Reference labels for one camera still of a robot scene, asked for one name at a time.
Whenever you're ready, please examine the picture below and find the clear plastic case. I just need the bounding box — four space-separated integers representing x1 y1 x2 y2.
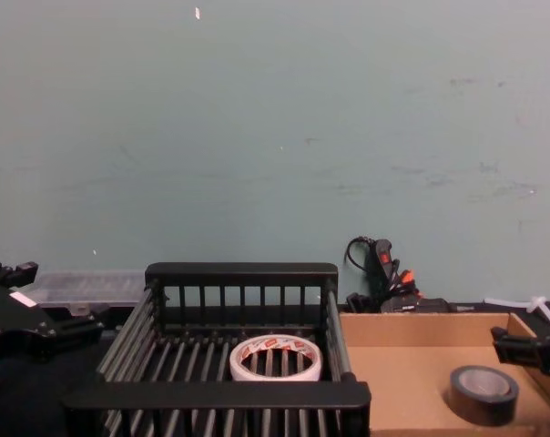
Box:
28 271 148 316

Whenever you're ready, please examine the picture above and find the white three-armed plastic piece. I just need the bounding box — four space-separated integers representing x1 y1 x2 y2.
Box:
483 295 550 326

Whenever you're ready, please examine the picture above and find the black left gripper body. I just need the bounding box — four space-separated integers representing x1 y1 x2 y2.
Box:
0 278 56 365

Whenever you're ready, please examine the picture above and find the black rack with steel bars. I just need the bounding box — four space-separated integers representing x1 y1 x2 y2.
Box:
60 261 372 437

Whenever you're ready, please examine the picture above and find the roll of white tape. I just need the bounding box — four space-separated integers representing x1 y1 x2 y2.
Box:
229 334 324 382

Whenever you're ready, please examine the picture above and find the black corded tool red switch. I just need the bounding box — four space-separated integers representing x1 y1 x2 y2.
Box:
345 236 453 315

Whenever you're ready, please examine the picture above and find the shallow brown cardboard tray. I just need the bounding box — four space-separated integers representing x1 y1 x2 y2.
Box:
338 311 550 437

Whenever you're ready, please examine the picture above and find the roll of silver tape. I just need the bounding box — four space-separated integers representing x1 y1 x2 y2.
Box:
447 363 521 428

